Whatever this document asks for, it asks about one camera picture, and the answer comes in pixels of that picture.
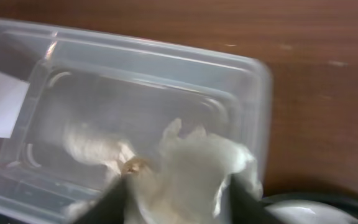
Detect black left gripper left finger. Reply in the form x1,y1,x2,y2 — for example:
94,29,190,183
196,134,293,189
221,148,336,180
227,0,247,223
72,177,128,224

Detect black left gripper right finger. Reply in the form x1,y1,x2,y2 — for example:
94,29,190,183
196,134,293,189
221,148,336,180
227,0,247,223
229,175,284,224

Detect white tissue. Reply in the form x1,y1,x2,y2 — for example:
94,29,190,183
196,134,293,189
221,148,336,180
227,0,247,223
63,119,263,223

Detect food scraps peanuts and rice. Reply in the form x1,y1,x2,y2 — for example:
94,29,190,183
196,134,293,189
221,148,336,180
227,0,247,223
121,157,150,175

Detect clear plastic waste bin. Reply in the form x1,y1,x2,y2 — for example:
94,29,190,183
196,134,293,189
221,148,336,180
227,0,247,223
0,19,272,223

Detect white round plate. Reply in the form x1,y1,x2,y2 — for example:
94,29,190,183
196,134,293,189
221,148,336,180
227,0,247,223
266,200,358,224

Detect round black tray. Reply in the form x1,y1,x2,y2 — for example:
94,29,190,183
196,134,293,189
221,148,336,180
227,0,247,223
261,192,358,219

